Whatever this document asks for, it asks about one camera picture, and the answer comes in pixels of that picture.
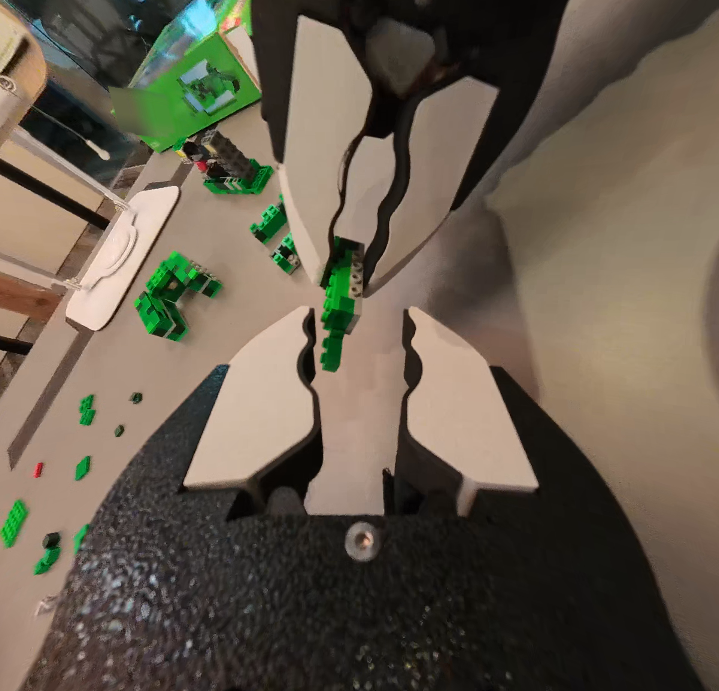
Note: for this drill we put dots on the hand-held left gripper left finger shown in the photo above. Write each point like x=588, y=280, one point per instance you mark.
x=253, y=415

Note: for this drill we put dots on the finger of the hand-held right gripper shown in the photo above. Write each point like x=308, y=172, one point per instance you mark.
x=314, y=129
x=432, y=174

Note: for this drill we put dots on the white stand base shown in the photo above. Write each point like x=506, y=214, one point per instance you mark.
x=123, y=253

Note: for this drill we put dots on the small green flat plate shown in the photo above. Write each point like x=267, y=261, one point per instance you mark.
x=83, y=468

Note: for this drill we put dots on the grey desk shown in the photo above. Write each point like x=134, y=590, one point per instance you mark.
x=140, y=376

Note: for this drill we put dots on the large green flat plate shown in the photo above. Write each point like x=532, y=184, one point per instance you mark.
x=13, y=525

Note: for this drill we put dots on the grey and green brick tower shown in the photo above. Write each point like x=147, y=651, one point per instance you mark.
x=233, y=166

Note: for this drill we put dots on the long green brick strip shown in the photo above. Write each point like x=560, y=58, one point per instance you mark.
x=269, y=222

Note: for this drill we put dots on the green toy brick box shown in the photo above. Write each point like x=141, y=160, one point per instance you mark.
x=224, y=62

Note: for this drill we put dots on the small bright green brick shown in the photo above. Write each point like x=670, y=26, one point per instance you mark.
x=87, y=410
x=81, y=538

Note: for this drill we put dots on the green and black brick pair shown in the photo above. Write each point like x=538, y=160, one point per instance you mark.
x=48, y=553

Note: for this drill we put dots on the green brick arch assembly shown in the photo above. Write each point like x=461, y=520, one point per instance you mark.
x=168, y=292

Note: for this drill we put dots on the short green black brick piece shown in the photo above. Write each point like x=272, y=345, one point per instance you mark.
x=287, y=255

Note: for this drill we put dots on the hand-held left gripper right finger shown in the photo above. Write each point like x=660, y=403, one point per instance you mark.
x=463, y=415

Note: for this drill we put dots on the green brick limb assembly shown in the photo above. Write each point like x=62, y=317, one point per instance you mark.
x=337, y=303

